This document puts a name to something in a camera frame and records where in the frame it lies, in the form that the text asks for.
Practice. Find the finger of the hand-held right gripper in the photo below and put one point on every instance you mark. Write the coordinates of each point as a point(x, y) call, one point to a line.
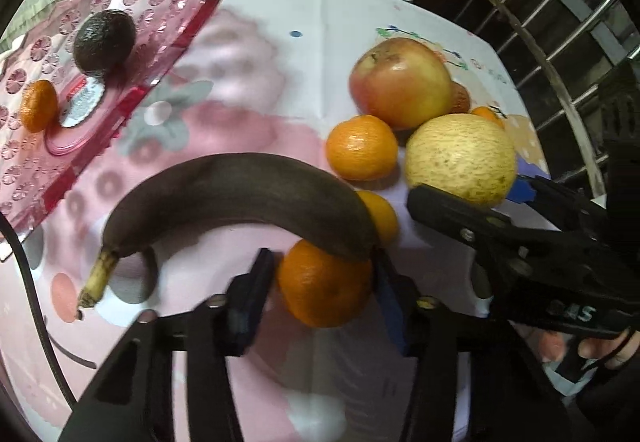
point(521, 190)
point(450, 212)

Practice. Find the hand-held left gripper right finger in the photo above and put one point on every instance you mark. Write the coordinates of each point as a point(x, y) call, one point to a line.
point(393, 308)

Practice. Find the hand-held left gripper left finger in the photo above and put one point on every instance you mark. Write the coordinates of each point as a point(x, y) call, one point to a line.
point(247, 303)

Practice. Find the yellow speckled apple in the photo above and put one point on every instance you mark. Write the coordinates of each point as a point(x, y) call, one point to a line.
point(460, 156)

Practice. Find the small brown fruit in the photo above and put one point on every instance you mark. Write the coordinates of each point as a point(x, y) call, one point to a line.
point(462, 97)

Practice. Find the overripe dark banana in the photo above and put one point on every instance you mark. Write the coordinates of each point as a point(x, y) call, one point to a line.
point(225, 187)

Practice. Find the red apple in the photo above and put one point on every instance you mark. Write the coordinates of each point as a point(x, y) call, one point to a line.
point(400, 81)

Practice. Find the pink plastic fruit bowl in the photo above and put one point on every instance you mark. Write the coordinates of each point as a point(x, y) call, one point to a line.
point(150, 6)

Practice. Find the person's right hand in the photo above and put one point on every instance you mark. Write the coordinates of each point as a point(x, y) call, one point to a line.
point(596, 349)

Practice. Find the small tangerine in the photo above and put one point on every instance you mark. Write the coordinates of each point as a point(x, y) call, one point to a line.
point(487, 115)

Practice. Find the cartoon printed tablecloth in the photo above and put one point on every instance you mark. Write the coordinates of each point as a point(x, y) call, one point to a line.
point(260, 71)

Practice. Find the dark avocado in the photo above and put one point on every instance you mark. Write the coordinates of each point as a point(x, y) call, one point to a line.
point(105, 41)

